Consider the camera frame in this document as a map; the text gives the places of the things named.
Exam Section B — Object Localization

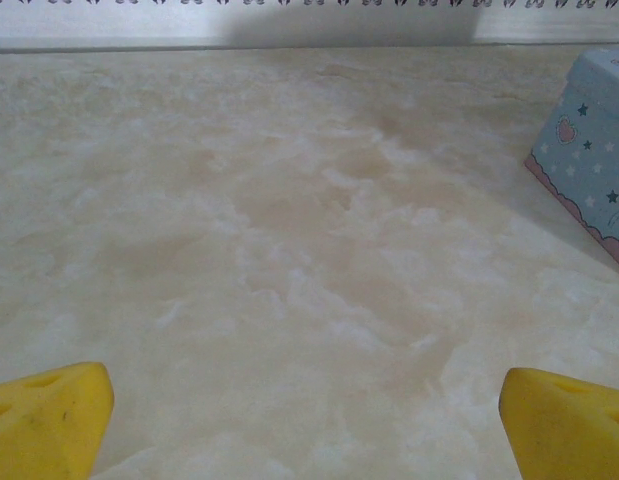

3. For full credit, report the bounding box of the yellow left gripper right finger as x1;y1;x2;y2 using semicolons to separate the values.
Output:
498;367;619;480

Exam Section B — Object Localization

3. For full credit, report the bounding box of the aluminium back frame rail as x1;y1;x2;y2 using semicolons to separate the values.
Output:
0;5;619;55

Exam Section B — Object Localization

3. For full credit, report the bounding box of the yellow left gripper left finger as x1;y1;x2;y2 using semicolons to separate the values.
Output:
0;361;116;480

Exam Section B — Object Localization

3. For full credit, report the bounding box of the blue star-patterned box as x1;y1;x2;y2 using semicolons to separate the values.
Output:
523;48;619;275

